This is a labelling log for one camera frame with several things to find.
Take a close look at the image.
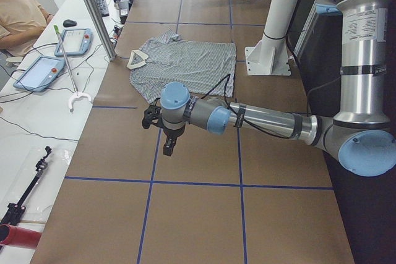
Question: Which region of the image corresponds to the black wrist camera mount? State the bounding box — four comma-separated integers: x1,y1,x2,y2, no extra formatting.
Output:
142,104,162,129

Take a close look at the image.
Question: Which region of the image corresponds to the black computer keyboard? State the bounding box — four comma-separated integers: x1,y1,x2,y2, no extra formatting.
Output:
94,0,110,17

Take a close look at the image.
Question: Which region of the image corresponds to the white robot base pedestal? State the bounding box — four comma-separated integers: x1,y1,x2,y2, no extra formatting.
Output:
245,0,298,76

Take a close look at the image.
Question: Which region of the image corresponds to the seated person in peach shirt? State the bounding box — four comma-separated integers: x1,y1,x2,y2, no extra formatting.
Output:
1,0,54,56

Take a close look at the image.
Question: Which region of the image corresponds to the red cylinder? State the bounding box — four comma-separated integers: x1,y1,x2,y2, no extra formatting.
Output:
1,224,42,249

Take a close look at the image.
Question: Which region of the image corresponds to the black pendant cable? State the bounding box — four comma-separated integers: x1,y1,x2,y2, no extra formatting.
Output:
0,41,106,143

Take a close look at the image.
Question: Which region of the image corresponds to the black computer mouse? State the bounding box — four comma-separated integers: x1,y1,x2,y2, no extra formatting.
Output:
62,19,77,28

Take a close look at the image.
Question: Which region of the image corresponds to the blue teach pendant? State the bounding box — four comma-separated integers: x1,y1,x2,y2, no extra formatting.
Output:
59,28,93,57
13,56,65,92

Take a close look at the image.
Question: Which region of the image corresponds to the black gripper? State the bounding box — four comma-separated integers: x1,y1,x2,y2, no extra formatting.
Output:
163,126,185,156

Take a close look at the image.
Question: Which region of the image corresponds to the blue white striped polo shirt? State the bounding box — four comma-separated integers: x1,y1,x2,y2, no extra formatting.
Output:
129,30,236,103

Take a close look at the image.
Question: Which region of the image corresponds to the black tripod stick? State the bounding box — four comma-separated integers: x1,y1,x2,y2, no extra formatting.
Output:
1,146,52,226

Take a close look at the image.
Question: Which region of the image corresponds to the left black braided cable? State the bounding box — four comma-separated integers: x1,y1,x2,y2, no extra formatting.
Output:
202,74,310,140

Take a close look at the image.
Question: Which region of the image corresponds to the far blue teach pendant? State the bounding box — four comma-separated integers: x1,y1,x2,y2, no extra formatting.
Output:
59,28,93,57

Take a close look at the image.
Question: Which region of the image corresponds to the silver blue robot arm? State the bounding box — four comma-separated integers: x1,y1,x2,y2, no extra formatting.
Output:
158,0,395,177

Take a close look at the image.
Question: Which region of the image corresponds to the near blue teach pendant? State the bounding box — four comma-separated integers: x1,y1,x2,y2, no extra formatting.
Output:
13,56,65,92

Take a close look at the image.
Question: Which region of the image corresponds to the aluminium frame post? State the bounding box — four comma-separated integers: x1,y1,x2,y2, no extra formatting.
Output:
84,0,116,61

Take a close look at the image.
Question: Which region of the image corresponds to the silver reacher grabber tool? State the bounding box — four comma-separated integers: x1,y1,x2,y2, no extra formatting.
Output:
53,25,92,113

